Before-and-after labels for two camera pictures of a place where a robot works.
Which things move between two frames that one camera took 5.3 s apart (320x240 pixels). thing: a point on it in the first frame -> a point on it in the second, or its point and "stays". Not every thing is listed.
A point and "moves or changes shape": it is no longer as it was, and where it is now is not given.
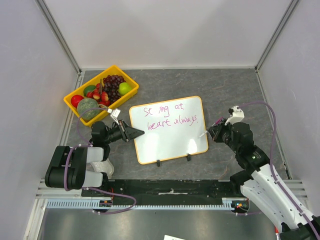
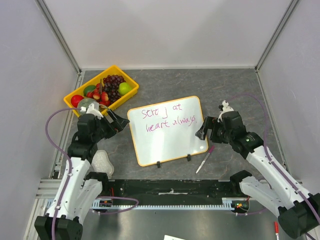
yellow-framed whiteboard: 172,128 stays
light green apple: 124,88 stays
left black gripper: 128,132 -> 113,129
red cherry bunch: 97,94 stays
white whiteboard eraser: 105,166 stays
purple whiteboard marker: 217,122 moves or changes shape
